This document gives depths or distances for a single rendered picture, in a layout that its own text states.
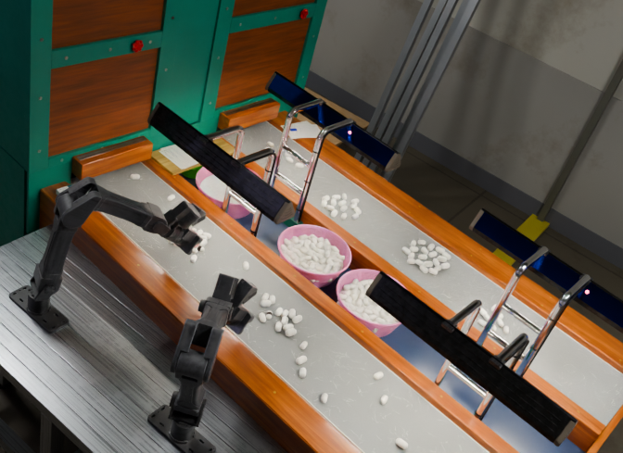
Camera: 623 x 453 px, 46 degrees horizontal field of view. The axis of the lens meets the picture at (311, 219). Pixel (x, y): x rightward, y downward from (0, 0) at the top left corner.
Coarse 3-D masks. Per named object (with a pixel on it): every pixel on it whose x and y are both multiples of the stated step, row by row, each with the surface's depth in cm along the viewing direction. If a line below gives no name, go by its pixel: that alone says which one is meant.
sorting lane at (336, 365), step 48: (144, 192) 264; (144, 240) 244; (192, 288) 232; (288, 288) 242; (240, 336) 221; (288, 336) 225; (336, 336) 230; (336, 384) 215; (384, 384) 219; (384, 432) 205; (432, 432) 210
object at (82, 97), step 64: (0, 0) 217; (64, 0) 215; (128, 0) 232; (192, 0) 252; (256, 0) 277; (320, 0) 304; (0, 64) 230; (64, 64) 226; (128, 64) 248; (192, 64) 271; (256, 64) 299; (0, 128) 244; (64, 128) 243; (128, 128) 265
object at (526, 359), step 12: (540, 252) 226; (528, 264) 220; (516, 276) 219; (588, 276) 222; (576, 288) 215; (504, 300) 225; (564, 300) 212; (492, 312) 230; (516, 312) 224; (552, 312) 215; (492, 324) 231; (528, 324) 222; (552, 324) 217; (480, 336) 235; (492, 336) 232; (540, 336) 220; (528, 348) 225; (528, 360) 226; (516, 372) 230
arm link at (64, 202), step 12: (60, 204) 199; (60, 216) 197; (60, 228) 199; (48, 240) 206; (60, 240) 203; (48, 252) 205; (60, 252) 205; (36, 264) 212; (48, 264) 206; (60, 264) 208; (36, 276) 211; (48, 276) 208; (60, 276) 210
